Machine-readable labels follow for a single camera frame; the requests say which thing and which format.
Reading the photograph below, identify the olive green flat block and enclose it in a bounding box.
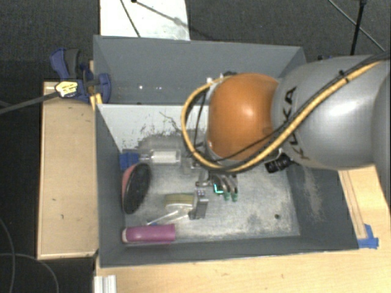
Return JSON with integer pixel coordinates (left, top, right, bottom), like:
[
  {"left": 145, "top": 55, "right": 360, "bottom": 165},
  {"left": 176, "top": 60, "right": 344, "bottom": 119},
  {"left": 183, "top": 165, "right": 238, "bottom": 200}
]
[{"left": 164, "top": 193, "right": 196, "bottom": 204}]

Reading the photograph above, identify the pale wood board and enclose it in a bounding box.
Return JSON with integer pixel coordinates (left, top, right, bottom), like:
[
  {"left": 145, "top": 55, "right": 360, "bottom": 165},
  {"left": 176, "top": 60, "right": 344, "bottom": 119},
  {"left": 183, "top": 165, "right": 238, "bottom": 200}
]
[{"left": 36, "top": 81, "right": 100, "bottom": 261}]

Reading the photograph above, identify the purple cylinder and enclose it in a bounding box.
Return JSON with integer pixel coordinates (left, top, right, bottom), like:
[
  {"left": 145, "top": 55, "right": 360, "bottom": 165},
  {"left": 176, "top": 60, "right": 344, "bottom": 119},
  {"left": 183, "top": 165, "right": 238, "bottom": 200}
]
[{"left": 121, "top": 223, "right": 177, "bottom": 244}]

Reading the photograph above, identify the black cylinder on white bracket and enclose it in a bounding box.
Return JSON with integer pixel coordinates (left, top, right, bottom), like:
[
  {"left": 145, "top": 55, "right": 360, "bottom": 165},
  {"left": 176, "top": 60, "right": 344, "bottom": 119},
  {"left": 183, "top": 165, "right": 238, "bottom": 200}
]
[{"left": 264, "top": 153, "right": 292, "bottom": 174}]

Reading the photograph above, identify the pink and black oval brush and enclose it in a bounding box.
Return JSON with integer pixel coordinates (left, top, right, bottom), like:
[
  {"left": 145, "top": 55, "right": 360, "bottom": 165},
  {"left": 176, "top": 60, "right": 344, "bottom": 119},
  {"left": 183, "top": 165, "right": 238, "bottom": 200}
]
[{"left": 121, "top": 162, "right": 153, "bottom": 215}]

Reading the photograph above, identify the grey metal bin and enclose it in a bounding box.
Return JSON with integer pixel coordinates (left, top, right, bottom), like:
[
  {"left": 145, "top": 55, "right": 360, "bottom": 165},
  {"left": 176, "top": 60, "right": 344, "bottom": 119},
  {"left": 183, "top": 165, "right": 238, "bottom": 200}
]
[{"left": 92, "top": 34, "right": 360, "bottom": 269}]

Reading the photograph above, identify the clear bottle with blue cap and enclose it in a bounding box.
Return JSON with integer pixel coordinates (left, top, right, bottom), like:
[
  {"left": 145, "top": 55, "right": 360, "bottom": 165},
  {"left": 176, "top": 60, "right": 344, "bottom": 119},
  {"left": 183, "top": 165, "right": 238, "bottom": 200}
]
[{"left": 119, "top": 150, "right": 182, "bottom": 172}]

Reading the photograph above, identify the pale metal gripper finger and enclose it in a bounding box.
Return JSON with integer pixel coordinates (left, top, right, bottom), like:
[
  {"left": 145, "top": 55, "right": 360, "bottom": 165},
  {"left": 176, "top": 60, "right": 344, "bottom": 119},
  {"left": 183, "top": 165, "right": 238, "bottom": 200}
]
[{"left": 189, "top": 189, "right": 211, "bottom": 220}]

